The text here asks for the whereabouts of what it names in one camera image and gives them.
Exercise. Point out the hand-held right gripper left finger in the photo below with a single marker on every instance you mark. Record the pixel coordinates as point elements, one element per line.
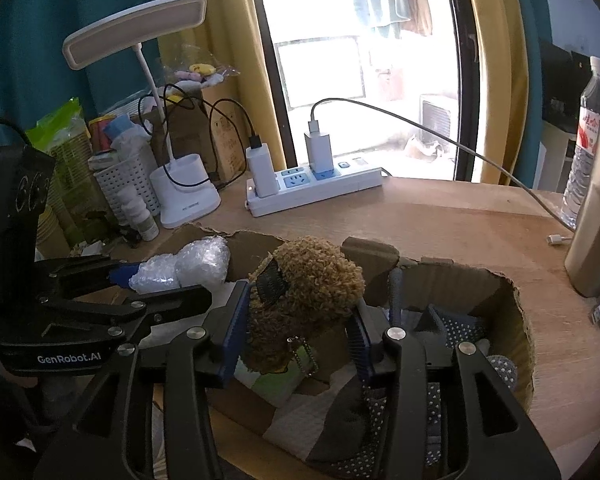
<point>235,320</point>

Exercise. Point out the white pill bottle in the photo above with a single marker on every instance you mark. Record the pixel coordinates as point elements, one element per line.
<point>148,225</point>
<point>132,202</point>

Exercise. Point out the navy dotted sock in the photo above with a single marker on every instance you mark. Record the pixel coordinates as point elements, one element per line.
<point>460,327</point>

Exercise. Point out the bag of plush toys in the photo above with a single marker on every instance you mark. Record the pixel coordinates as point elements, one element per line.
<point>200,72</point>

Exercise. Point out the dark grey dotted sock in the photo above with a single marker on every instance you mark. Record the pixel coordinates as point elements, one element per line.
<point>350,420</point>

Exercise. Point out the clear water bottle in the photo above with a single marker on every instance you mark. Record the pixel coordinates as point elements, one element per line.
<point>592,125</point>

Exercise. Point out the brown plush toy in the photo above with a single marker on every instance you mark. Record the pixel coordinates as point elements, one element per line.
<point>310,280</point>

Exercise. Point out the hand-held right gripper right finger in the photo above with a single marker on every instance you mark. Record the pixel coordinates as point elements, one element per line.
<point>362,345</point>

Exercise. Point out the teal curtain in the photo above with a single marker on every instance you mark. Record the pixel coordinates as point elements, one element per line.
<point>40,10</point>
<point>532,60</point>

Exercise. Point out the steel tumbler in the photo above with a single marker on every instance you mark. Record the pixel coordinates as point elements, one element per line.
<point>597,220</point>

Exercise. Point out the white power strip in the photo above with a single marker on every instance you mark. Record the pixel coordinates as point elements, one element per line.
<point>325,187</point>

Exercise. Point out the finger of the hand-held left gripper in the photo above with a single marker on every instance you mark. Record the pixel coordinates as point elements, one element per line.
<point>180,300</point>
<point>122,276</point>

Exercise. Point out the brown cardboard box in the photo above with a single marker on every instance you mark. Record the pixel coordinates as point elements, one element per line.
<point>510,305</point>

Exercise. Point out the white desk lamp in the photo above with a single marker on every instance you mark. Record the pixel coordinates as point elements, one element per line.
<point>135,25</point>

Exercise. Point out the clear bubble wrap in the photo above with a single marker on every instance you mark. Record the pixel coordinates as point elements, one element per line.
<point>195,260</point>

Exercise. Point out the red can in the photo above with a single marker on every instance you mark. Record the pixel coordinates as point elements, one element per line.
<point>99,132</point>

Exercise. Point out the black monitor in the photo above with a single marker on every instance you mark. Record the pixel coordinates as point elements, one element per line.
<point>565,80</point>

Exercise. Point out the blue bottle cap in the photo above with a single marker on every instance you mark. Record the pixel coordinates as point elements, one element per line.
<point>117,127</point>

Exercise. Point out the white plastic basket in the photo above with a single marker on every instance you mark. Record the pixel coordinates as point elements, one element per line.
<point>122,170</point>

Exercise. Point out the green paper cup pack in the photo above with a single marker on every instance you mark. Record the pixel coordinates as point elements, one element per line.
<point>65,160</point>

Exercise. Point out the yellow curtain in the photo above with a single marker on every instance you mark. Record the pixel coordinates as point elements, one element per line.
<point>495,60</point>
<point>215,20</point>

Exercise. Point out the white waffle cloth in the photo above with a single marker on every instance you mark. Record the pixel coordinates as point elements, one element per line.
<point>300,425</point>

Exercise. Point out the white cabinet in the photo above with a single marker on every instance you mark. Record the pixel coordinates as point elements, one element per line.
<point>557,155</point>

